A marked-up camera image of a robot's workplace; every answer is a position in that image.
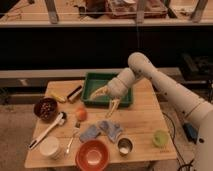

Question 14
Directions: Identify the orange red bowl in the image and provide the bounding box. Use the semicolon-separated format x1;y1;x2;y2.
75;140;110;171

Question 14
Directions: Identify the dark bowl with nuts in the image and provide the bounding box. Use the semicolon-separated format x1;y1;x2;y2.
34;98;58;123

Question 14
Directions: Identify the small metal cup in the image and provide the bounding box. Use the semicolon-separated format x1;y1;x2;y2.
117;138;133;156

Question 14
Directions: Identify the wooden table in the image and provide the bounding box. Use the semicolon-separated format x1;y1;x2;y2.
25;79;177;168

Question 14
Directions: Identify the black foot pedal box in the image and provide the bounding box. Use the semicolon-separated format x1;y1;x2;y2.
183;123;198;143

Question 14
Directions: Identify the green plastic cup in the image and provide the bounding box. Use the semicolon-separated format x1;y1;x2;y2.
152;130;169;148

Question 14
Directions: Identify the green plastic tray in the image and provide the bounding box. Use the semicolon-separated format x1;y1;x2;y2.
81;72;134;108

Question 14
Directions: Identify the orange peach fruit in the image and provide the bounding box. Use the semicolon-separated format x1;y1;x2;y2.
76;107;87;121

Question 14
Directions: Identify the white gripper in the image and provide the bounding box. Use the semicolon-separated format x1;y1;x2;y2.
90;68;136;117

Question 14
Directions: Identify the blue grey cloth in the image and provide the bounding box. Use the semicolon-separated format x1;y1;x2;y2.
79;120;123;143

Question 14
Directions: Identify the white black kitchen utensil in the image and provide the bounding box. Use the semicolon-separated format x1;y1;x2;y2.
29;112;67;150

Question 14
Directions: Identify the black floor cable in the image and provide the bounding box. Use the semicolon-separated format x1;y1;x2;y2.
162;111;195;171

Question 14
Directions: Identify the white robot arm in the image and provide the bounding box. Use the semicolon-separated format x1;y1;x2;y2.
89;52;213;171

